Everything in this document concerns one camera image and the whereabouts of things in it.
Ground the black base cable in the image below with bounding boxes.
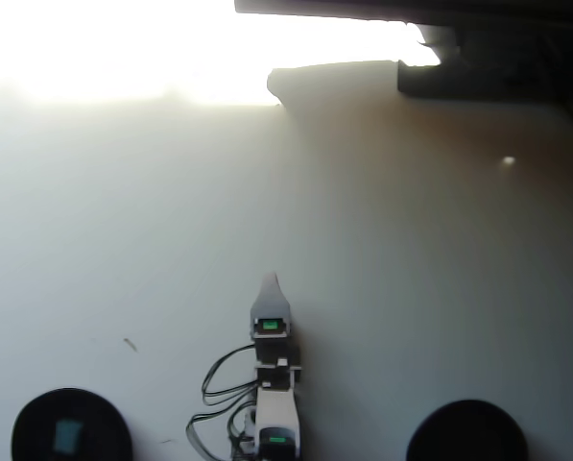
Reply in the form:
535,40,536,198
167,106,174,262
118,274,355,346
185,400,261,461

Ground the black round bowl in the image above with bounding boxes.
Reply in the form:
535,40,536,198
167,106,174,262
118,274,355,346
11,387,134,461
405,398,530,461

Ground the blue cube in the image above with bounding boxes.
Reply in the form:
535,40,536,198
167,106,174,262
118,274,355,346
54,418,84,455

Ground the gripper motor with green label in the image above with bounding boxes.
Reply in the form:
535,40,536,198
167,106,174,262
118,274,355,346
250,271,296,342

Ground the black looped servo cable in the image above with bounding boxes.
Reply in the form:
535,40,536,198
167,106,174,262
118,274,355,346
201,344,261,407

